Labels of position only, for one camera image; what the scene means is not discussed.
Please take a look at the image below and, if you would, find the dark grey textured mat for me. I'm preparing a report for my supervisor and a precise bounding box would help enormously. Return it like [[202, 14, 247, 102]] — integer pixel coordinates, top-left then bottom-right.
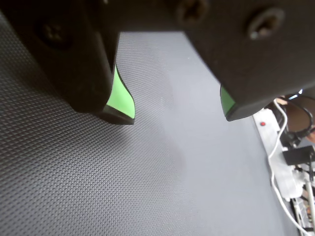
[[145, 30, 305, 236], [0, 11, 200, 236]]

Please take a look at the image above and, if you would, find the metal rod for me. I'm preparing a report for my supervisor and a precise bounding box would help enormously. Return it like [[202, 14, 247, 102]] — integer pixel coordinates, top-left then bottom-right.
[[304, 180, 315, 236]]

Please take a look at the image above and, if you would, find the black rectangular block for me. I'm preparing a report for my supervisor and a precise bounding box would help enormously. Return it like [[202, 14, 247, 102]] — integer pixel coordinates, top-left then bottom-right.
[[282, 145, 315, 166]]

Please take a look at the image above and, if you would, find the dark round black-rimmed object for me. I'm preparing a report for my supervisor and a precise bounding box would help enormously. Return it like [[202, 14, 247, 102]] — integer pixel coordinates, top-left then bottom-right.
[[277, 94, 315, 146]]

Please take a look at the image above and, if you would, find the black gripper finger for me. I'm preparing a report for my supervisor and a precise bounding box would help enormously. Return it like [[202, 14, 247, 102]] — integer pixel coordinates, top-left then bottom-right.
[[169, 0, 315, 122], [0, 0, 136, 126]]

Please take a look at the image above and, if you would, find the white power strip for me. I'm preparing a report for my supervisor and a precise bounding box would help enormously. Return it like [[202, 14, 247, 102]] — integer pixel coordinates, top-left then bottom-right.
[[252, 108, 305, 201]]

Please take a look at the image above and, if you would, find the thick white cable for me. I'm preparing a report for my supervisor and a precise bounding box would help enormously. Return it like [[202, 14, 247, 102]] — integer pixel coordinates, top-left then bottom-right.
[[268, 98, 315, 236]]

